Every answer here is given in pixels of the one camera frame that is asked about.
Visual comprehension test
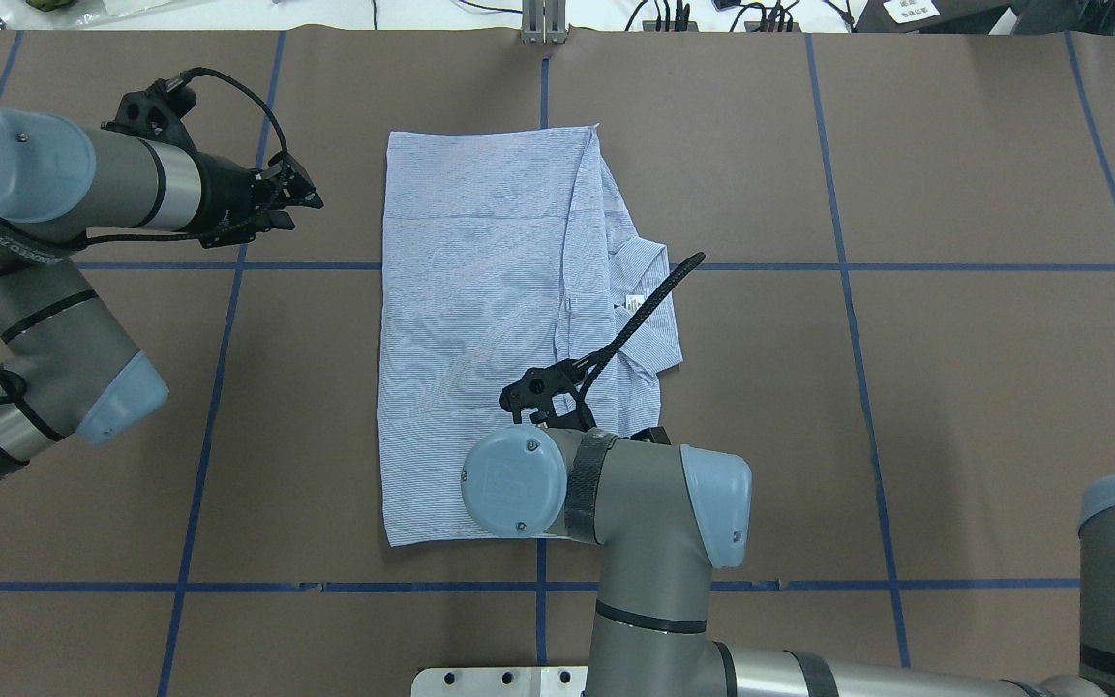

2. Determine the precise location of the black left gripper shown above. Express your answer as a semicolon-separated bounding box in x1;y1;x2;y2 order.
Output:
195;153;324;248

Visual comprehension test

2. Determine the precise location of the light blue striped shirt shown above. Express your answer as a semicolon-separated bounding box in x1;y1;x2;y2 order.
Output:
377;125;670;546

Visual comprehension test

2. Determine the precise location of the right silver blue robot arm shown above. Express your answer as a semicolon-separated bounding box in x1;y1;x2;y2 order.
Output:
460;425;1115;696

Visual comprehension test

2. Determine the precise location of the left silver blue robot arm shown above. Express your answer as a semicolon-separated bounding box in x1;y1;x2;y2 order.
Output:
0;99;323;480

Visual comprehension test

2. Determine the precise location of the grey aluminium frame post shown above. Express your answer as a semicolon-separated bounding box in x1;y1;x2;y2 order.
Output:
521;0;569;45

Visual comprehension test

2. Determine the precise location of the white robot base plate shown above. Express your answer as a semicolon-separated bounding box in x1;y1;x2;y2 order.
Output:
409;665;588;696

